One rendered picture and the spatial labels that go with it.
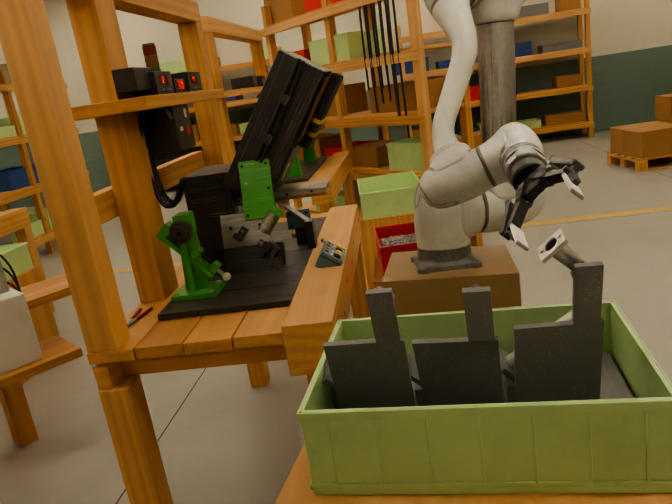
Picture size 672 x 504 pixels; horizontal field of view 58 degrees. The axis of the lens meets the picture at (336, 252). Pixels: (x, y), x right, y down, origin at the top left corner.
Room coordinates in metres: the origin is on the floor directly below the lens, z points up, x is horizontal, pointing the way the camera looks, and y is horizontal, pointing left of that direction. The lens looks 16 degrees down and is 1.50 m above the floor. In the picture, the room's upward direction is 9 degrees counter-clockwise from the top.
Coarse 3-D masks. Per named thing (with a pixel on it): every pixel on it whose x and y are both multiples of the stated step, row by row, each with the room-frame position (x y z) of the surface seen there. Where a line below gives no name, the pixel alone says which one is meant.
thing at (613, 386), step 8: (608, 352) 1.20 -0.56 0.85; (608, 360) 1.17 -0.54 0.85; (608, 368) 1.14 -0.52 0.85; (616, 368) 1.13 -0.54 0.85; (608, 376) 1.11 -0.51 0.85; (616, 376) 1.10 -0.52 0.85; (608, 384) 1.08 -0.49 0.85; (616, 384) 1.07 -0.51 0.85; (624, 384) 1.07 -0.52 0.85; (600, 392) 1.05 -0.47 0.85; (608, 392) 1.05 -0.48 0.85; (616, 392) 1.04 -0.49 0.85; (624, 392) 1.04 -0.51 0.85; (416, 400) 1.13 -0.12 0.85; (504, 400) 1.08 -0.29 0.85
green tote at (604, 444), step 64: (448, 320) 1.29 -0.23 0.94; (512, 320) 1.26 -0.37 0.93; (320, 384) 1.08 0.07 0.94; (640, 384) 1.00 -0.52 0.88; (320, 448) 0.95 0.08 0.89; (384, 448) 0.92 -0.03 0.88; (448, 448) 0.90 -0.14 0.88; (512, 448) 0.88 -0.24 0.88; (576, 448) 0.85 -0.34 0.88; (640, 448) 0.83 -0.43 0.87
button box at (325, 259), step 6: (324, 246) 2.06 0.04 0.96; (324, 252) 1.99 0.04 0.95; (330, 252) 2.02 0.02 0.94; (342, 252) 2.08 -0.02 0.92; (318, 258) 2.00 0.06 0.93; (324, 258) 1.99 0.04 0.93; (330, 258) 1.99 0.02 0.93; (336, 258) 1.99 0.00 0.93; (342, 258) 2.02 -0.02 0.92; (318, 264) 1.99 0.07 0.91; (324, 264) 1.99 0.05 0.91; (330, 264) 1.99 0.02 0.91; (336, 264) 1.99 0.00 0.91
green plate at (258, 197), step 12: (240, 168) 2.20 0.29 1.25; (252, 168) 2.19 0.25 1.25; (264, 168) 2.18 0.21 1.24; (240, 180) 2.19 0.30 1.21; (252, 180) 2.18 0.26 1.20; (264, 180) 2.17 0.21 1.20; (252, 192) 2.17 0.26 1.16; (264, 192) 2.16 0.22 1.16; (252, 204) 2.16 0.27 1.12; (264, 204) 2.15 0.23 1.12; (252, 216) 2.15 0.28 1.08; (264, 216) 2.14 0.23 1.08
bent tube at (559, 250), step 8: (560, 232) 0.97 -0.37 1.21; (552, 240) 0.99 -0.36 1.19; (560, 240) 0.96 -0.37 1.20; (544, 248) 0.98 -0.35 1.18; (552, 248) 0.96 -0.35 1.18; (560, 248) 0.95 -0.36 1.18; (568, 248) 0.97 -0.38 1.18; (544, 256) 0.96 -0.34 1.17; (552, 256) 0.96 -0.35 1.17; (560, 256) 0.96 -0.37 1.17; (568, 256) 0.96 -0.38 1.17; (576, 256) 0.96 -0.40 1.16; (568, 264) 0.97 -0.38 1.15; (568, 312) 1.01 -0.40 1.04; (560, 320) 1.01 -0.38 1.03; (568, 320) 1.00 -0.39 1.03; (512, 352) 1.05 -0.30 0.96; (512, 360) 1.04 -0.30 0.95
